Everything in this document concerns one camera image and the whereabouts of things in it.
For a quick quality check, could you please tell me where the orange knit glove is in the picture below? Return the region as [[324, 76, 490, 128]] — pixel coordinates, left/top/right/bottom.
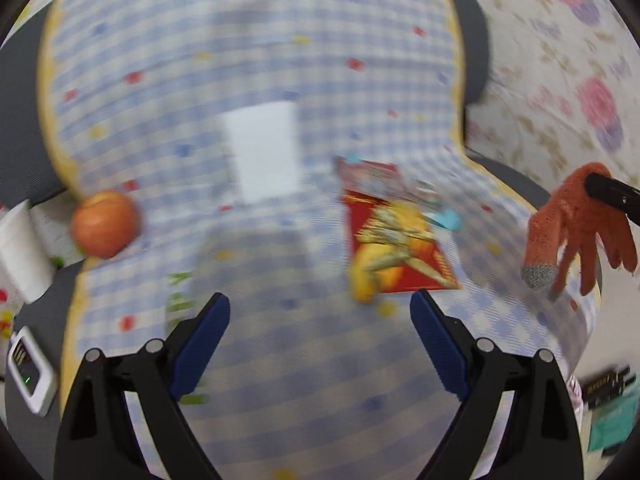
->
[[521, 162, 639, 296]]

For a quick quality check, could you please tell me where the red yellow snack packet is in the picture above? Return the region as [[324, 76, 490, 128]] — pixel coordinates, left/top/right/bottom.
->
[[343, 191, 460, 304]]

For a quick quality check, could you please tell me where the pink small packet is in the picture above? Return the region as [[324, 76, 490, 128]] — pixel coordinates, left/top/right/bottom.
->
[[334, 156, 442, 210]]

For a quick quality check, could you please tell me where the black object on floor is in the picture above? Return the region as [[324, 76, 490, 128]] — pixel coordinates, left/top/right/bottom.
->
[[580, 366, 637, 410]]

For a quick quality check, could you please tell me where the white power bank device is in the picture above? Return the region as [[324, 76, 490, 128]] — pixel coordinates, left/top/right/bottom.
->
[[8, 326, 58, 417]]

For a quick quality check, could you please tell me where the floral print sheet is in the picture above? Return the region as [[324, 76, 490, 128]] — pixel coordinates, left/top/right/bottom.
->
[[466, 0, 639, 190]]

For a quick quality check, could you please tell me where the white toilet paper roll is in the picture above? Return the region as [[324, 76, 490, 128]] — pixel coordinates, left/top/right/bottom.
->
[[0, 200, 56, 304]]

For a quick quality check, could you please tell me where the red apple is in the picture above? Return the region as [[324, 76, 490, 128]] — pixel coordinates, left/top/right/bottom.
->
[[70, 191, 141, 259]]

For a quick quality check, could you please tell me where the grey office chair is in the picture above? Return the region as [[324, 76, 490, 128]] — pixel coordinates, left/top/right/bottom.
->
[[0, 0, 566, 480]]

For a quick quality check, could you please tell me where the blue checked cloth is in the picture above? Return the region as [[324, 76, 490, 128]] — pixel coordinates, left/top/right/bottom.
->
[[38, 0, 598, 479]]

